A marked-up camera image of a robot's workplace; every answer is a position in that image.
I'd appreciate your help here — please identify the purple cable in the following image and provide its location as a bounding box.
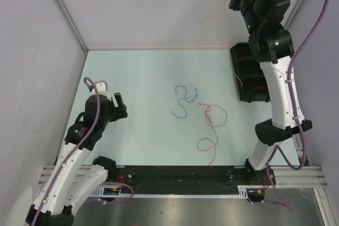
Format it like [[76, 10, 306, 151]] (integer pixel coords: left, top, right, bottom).
[[264, 0, 332, 211], [31, 77, 135, 226]]

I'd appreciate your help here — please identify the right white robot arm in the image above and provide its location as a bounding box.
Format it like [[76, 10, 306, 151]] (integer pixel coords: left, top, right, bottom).
[[229, 0, 313, 184]]

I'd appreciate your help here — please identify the orange cable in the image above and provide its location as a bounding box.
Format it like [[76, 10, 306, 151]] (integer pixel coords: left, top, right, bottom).
[[200, 0, 244, 88]]

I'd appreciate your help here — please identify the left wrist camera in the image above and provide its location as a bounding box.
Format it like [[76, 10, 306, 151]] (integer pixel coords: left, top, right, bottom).
[[90, 80, 111, 100]]

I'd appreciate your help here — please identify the white translucent cable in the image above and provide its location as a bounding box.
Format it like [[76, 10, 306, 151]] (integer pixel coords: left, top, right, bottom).
[[182, 85, 206, 118]]

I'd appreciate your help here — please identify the black compartment bin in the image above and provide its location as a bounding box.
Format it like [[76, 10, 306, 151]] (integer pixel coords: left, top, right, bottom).
[[230, 42, 270, 103]]

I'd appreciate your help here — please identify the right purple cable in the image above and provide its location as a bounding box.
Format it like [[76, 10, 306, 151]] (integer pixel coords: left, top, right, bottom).
[[264, 0, 332, 211]]

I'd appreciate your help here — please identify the left aluminium frame post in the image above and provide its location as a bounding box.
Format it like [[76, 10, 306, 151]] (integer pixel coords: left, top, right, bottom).
[[54, 0, 88, 53]]

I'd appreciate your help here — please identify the red cable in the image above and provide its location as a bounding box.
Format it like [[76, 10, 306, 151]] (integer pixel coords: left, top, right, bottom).
[[196, 103, 228, 167]]

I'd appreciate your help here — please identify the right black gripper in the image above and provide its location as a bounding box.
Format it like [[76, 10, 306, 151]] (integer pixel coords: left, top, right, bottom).
[[228, 0, 268, 35]]

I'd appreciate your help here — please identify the white slotted cable duct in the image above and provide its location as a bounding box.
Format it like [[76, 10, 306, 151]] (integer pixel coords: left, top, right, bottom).
[[91, 185, 255, 200]]

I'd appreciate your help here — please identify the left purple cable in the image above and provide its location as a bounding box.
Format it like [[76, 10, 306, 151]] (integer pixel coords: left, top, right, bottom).
[[31, 77, 135, 226]]

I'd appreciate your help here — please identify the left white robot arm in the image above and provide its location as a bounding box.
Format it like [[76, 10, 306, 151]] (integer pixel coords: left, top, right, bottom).
[[25, 92, 128, 225]]

